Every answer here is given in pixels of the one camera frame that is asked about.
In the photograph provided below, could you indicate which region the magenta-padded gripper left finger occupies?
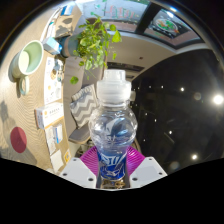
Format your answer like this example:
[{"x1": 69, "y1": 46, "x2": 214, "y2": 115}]
[{"x1": 59, "y1": 145, "x2": 100, "y2": 190}]

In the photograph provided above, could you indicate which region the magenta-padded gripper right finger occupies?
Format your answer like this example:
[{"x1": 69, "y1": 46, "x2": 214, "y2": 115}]
[{"x1": 125, "y1": 145, "x2": 168, "y2": 190}]

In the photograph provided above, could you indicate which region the clear blue-labelled drink bottle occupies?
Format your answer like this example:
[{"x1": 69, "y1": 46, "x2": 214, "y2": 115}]
[{"x1": 88, "y1": 68, "x2": 139, "y2": 181}]

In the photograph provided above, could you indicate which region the yellow card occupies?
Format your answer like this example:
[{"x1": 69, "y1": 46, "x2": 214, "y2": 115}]
[{"x1": 63, "y1": 148, "x2": 72, "y2": 164}]

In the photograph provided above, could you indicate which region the white paper napkin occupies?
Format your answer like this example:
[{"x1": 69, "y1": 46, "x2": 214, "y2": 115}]
[{"x1": 49, "y1": 149, "x2": 65, "y2": 173}]

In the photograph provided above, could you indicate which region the white printed leaflet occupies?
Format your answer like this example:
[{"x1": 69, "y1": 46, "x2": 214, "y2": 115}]
[{"x1": 44, "y1": 127, "x2": 58, "y2": 156}]

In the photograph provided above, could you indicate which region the white and blue packet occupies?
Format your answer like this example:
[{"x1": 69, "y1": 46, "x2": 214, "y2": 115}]
[{"x1": 52, "y1": 123, "x2": 64, "y2": 145}]

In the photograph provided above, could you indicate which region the white tissue box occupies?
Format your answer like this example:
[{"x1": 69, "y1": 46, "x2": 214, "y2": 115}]
[{"x1": 34, "y1": 101, "x2": 64, "y2": 130}]

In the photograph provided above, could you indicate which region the grey chevron cushion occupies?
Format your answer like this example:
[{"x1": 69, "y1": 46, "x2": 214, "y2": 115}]
[{"x1": 69, "y1": 83, "x2": 100, "y2": 129}]

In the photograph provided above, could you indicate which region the flat round red coaster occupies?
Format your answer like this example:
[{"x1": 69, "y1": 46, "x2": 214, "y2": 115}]
[{"x1": 9, "y1": 126, "x2": 28, "y2": 154}]

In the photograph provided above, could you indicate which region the illustrated paper leaflet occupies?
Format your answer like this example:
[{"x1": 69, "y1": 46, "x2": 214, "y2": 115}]
[{"x1": 43, "y1": 56, "x2": 64, "y2": 105}]

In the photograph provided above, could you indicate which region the group of ceiling lights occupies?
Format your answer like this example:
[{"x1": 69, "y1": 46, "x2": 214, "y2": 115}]
[{"x1": 166, "y1": 83, "x2": 224, "y2": 162}]

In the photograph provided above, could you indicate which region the pale green mug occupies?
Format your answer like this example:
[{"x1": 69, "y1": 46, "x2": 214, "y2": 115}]
[{"x1": 8, "y1": 39, "x2": 45, "y2": 97}]

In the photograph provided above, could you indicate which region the small light blue carton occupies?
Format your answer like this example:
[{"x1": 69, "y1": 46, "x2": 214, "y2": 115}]
[{"x1": 42, "y1": 36, "x2": 64, "y2": 56}]

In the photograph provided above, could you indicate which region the green potted plant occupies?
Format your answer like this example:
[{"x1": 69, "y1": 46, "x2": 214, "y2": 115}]
[{"x1": 69, "y1": 13, "x2": 123, "y2": 86}]

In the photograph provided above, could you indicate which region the round-motif window poster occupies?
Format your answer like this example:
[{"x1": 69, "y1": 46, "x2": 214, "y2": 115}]
[{"x1": 148, "y1": 9, "x2": 190, "y2": 38}]

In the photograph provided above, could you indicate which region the brown card with heart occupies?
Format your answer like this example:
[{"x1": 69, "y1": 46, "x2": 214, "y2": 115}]
[{"x1": 54, "y1": 4, "x2": 83, "y2": 38}]

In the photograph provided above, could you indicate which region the blue and white box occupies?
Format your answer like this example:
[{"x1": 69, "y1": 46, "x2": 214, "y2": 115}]
[{"x1": 60, "y1": 3, "x2": 76, "y2": 17}]

